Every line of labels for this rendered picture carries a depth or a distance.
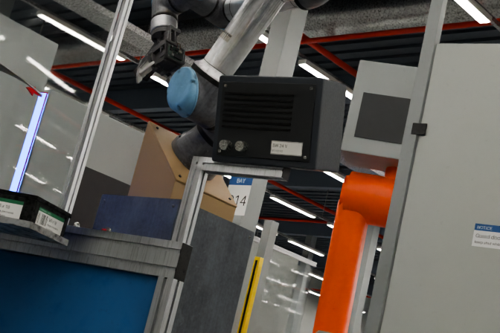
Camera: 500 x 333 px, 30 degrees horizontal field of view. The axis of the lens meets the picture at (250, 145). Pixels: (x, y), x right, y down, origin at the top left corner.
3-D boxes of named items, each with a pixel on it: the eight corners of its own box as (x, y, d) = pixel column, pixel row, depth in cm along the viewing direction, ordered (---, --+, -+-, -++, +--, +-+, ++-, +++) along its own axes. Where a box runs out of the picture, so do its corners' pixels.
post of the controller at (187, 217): (170, 241, 202) (193, 155, 207) (178, 244, 204) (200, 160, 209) (181, 242, 200) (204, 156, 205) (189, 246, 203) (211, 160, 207)
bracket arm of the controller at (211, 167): (189, 169, 206) (193, 155, 207) (196, 172, 208) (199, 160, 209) (281, 177, 193) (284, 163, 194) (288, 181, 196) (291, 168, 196)
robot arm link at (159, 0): (166, -22, 265) (146, -8, 270) (165, 9, 259) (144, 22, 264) (186, -8, 270) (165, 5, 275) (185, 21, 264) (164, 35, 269)
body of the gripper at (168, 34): (164, 55, 250) (164, 20, 257) (143, 69, 256) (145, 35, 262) (185, 66, 255) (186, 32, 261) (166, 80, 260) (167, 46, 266)
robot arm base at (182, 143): (199, 148, 264) (222, 124, 261) (221, 186, 255) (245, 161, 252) (163, 133, 253) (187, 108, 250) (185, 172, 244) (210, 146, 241)
